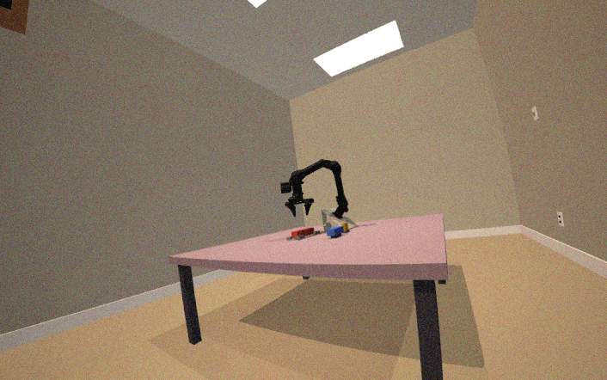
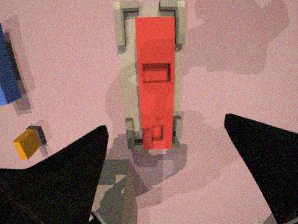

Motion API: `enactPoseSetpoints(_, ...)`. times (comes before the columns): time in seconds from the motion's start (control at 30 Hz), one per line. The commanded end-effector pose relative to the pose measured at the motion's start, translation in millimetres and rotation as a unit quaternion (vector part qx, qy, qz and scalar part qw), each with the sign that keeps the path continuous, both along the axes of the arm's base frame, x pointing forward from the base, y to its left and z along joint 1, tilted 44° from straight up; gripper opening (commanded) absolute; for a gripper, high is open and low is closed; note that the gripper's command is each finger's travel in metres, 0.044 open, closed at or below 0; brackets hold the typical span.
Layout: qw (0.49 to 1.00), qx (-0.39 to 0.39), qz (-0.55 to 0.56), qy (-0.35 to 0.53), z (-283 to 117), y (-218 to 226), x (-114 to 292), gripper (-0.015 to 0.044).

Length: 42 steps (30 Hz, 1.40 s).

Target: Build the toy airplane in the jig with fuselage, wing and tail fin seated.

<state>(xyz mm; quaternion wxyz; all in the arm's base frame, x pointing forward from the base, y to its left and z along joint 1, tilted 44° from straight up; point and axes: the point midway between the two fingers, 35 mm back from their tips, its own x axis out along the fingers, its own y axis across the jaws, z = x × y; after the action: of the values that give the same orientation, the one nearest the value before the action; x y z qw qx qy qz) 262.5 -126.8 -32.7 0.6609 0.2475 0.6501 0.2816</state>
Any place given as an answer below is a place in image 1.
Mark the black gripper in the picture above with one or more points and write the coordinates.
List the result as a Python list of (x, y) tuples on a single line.
[(308, 203)]

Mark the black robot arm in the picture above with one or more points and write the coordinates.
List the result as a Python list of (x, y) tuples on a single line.
[(296, 181)]

